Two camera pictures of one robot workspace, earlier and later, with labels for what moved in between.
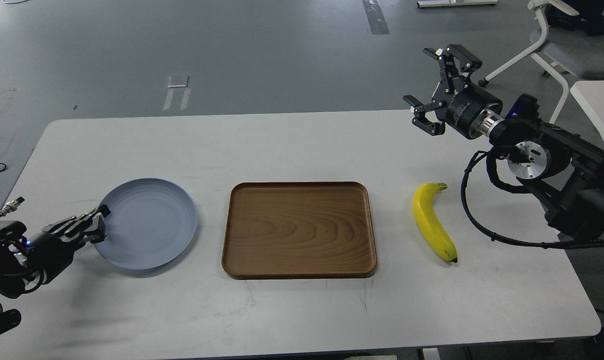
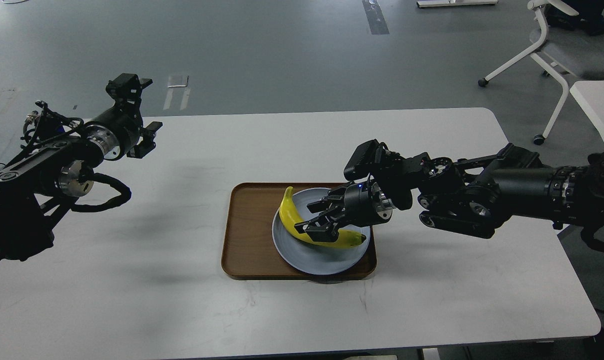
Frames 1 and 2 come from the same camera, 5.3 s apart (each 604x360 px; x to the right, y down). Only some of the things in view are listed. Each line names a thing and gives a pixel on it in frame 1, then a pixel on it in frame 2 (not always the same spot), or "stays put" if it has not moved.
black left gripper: x=51 y=253 → x=116 y=133
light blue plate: x=151 y=223 → x=313 y=258
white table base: x=450 y=3 stays put
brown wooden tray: x=298 y=229 stays put
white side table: x=601 y=100 stays put
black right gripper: x=457 y=102 → x=365 y=205
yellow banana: x=429 y=223 → x=347 y=238
